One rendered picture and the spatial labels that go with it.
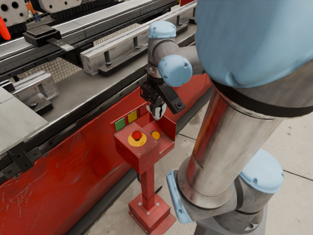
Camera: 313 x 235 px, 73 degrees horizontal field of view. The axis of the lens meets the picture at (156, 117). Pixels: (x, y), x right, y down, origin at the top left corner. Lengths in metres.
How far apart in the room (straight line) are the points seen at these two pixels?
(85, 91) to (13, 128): 0.36
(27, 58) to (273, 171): 1.04
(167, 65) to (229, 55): 0.35
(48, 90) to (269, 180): 0.78
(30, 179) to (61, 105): 0.29
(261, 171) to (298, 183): 1.39
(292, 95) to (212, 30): 0.08
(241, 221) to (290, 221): 1.09
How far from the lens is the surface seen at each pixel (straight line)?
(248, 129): 0.25
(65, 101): 0.90
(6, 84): 0.86
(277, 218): 1.69
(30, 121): 0.66
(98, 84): 0.96
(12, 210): 0.99
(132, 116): 0.87
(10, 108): 0.74
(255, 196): 0.54
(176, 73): 0.51
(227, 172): 0.34
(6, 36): 0.75
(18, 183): 0.91
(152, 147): 0.80
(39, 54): 1.17
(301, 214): 1.78
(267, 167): 0.54
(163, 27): 0.60
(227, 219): 0.65
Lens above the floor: 1.40
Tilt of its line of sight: 44 degrees down
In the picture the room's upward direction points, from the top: straight up
